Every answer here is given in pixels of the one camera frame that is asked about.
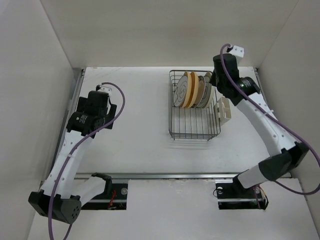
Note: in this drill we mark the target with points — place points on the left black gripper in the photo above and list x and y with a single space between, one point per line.
111 113

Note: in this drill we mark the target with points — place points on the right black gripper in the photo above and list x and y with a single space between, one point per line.
213 79

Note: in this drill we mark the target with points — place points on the white dark-blue-rim plate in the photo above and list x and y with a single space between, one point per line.
202 92
209 92

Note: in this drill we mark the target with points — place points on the yellow bear plate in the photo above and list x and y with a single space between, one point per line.
194 89

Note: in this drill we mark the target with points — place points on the white grey-ring flower plate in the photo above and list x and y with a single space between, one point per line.
180 91

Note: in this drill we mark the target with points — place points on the cream bear plate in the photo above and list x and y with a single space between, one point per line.
188 89

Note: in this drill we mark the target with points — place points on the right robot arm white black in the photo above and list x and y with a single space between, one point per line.
285 153

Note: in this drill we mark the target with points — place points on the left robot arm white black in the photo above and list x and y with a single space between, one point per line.
57 198

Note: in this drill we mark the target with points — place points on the white cutlery holder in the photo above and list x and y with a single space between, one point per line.
223 111

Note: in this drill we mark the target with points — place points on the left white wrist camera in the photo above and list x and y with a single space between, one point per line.
104 88

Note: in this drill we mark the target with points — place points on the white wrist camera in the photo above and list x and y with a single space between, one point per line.
236 51
104 88

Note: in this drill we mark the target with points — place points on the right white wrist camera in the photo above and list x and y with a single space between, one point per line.
236 51

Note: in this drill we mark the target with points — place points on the grey wire dish rack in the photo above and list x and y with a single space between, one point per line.
190 123

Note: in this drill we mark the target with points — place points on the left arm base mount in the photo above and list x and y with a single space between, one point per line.
114 200

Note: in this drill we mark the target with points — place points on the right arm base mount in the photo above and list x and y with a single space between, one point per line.
228 198

